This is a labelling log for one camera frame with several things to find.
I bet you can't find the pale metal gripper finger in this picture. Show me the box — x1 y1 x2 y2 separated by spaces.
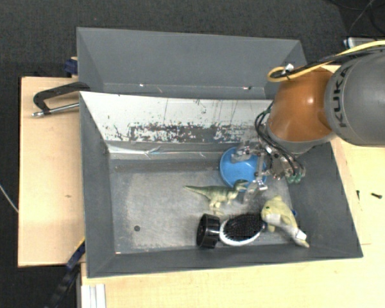
242 179 268 205
230 142 256 164

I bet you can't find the blue bowl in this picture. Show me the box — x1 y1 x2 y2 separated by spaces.
219 146 268 188

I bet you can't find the pale yellow plush toy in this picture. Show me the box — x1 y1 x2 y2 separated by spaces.
259 194 311 249

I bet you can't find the green toy dinosaur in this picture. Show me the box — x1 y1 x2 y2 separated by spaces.
184 179 250 210

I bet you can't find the black and white hairbrush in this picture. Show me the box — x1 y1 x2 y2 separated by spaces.
218 213 268 247

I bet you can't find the black ribbed round cap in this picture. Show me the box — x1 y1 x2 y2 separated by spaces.
196 213 221 250

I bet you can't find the grey metal bin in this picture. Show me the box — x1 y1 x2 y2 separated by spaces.
76 26 364 278

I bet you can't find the pale brown flat board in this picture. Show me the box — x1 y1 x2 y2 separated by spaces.
17 75 372 268

